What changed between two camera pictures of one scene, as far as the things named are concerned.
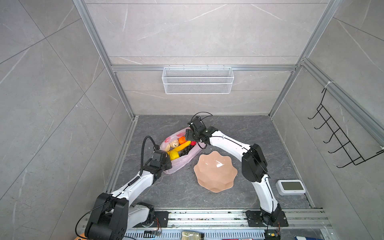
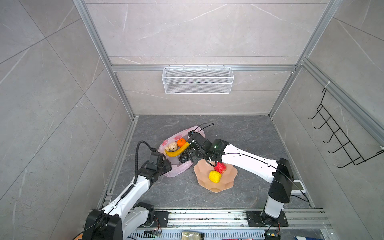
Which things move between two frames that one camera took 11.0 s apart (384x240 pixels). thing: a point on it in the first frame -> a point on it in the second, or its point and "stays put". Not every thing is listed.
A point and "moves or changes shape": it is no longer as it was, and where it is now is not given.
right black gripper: x=189 y=133 -> x=193 y=157
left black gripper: x=169 y=164 stays put
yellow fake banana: x=181 y=147 stays put
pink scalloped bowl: x=215 y=172 stays put
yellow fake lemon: x=173 y=155 -> x=214 y=176
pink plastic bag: x=182 y=162 moves or changes shape
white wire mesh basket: x=197 y=80 stays put
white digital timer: x=290 y=187 stays put
